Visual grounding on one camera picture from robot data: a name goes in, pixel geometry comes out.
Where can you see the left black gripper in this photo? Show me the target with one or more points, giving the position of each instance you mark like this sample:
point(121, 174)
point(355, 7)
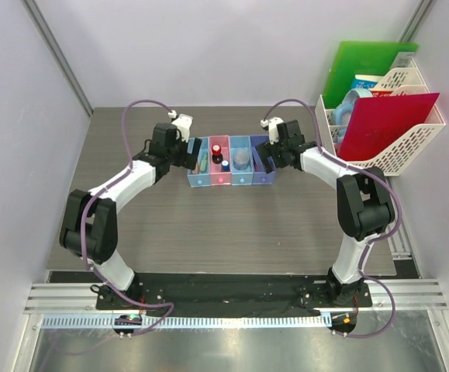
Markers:
point(188, 159)

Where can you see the green folder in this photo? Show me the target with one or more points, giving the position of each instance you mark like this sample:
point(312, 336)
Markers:
point(359, 57)

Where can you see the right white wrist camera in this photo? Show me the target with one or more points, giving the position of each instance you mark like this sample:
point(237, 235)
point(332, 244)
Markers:
point(271, 126)

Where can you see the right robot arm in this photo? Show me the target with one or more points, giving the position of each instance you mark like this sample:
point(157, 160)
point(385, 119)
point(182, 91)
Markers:
point(364, 204)

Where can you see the light blue drawer box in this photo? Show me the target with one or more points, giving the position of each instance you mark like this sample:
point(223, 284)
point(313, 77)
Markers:
point(199, 177)

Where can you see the red ink bottle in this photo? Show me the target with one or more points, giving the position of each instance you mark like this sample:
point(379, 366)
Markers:
point(217, 156)

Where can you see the orange utility knife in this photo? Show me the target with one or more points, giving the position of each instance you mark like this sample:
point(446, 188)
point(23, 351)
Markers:
point(196, 170)

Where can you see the green correction tape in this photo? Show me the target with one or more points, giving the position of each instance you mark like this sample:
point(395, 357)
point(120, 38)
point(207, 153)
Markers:
point(204, 163)

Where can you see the blue white book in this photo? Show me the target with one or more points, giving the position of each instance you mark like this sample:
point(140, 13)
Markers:
point(365, 81)

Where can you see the slotted cable duct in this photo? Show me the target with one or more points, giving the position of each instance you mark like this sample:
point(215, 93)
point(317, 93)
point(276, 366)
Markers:
point(119, 321)

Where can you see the purple drawer box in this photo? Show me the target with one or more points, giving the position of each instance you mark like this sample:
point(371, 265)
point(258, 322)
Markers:
point(261, 177)

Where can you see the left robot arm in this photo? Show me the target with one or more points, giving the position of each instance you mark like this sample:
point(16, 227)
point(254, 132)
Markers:
point(90, 224)

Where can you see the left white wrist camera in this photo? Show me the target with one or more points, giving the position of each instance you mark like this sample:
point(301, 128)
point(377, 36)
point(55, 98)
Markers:
point(183, 122)

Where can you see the clear paper clip jar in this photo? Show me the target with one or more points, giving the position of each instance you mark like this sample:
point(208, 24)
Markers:
point(241, 159)

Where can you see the white file organizer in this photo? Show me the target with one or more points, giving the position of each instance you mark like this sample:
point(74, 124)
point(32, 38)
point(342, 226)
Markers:
point(403, 151)

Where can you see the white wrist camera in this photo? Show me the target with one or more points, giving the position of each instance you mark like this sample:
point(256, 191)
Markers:
point(183, 122)
point(271, 126)

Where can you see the blue tape roll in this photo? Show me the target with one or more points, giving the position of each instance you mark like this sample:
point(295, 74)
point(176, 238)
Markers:
point(342, 113)

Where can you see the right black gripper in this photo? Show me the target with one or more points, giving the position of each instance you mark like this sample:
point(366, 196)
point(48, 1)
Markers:
point(266, 150)

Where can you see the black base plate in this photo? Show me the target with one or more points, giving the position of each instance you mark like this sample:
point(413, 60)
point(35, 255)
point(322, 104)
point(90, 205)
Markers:
point(224, 293)

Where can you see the red white book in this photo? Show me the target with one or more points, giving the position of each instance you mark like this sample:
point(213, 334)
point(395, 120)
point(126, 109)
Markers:
point(381, 93)

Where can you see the pink drawer box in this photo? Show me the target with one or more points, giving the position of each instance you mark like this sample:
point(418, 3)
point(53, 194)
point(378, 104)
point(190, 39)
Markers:
point(217, 177)

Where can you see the magenta folder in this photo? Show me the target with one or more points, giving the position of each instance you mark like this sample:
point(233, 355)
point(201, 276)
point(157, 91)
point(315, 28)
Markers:
point(377, 122)

